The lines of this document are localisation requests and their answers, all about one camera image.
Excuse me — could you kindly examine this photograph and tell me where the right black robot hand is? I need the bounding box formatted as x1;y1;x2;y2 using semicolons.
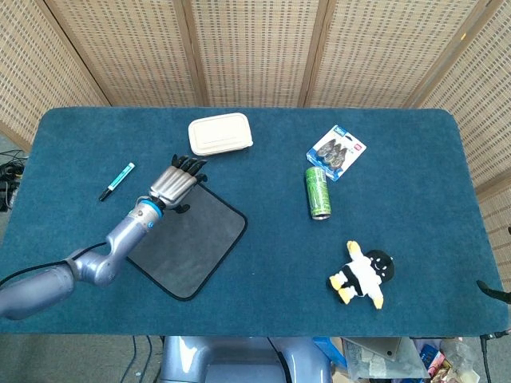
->
476;280;511;305

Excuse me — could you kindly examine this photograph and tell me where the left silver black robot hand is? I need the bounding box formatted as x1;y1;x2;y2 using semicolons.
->
147;154;209;214

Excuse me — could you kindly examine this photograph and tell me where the dark grey cloth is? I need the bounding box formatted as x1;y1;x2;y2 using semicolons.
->
126;177;248;302

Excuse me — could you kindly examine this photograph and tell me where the green white marker pen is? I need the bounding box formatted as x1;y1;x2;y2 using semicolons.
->
98;162;136;202

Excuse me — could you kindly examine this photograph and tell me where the beige lidded food container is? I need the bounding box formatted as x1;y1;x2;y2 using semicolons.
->
188;112;254;156

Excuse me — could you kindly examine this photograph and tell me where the red snack pack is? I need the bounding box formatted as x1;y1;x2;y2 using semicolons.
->
426;350;453;378

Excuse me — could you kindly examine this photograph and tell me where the blue carpet table cover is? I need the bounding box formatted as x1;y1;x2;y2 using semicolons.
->
0;106;505;338

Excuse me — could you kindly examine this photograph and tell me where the clear plastic bag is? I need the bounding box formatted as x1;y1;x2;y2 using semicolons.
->
345;338;431;380

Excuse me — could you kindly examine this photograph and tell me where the black white plush doll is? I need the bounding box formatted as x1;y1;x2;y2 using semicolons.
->
328;239;397;310

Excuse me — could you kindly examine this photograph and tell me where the woven bamboo screen panel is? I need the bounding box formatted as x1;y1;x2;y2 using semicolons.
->
406;0;511;280
299;0;500;109
34;0;208;108
173;0;331;109
0;0;111;152

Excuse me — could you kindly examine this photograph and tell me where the green energy drink can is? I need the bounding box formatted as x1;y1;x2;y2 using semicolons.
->
305;166;333;221

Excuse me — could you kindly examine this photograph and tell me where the black power strip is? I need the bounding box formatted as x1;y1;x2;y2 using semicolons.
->
0;181;19;211

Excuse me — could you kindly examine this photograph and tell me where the binder clips blister pack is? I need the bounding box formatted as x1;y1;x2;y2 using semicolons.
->
306;124;367;183

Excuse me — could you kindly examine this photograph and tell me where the blue cardboard box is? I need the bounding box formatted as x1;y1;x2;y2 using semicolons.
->
313;337;347;368

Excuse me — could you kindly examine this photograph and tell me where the grey-blue robot torso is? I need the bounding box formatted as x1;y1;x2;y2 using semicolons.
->
158;336;332;383

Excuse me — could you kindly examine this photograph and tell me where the black cable with plug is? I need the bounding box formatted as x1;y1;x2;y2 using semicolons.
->
480;330;511;383

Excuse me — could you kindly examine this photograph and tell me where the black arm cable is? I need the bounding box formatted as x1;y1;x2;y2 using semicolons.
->
0;242;109;286

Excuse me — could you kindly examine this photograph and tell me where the black floor cable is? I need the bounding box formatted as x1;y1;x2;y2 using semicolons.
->
121;336;139;383
144;336;155;383

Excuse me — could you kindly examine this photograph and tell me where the black torso cable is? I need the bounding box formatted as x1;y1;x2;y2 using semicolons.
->
266;337;289;383

